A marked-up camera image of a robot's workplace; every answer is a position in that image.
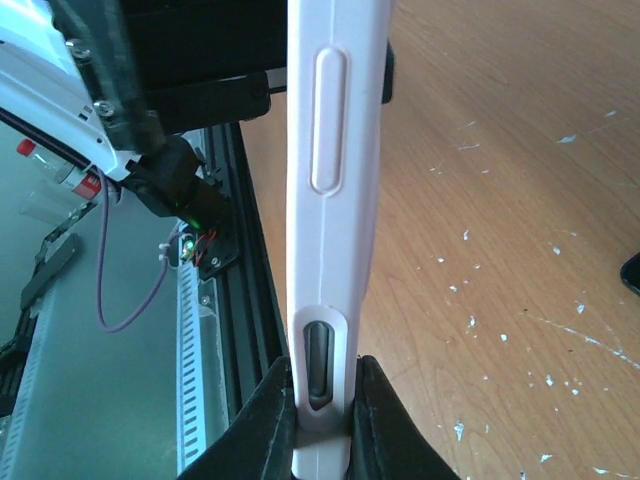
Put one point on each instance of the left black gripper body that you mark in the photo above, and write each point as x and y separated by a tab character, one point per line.
190	64

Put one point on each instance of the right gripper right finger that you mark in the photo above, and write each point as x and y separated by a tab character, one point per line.
385	442

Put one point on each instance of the red capped plastic bottle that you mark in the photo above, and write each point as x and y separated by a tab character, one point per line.
60	171

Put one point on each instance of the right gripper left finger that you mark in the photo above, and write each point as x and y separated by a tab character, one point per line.
260	441

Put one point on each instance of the light blue cable duct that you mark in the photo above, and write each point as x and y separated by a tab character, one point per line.
190	417

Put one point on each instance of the phone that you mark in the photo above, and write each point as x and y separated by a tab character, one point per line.
630	274
319	352

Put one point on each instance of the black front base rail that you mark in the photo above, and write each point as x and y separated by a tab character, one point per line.
251	326

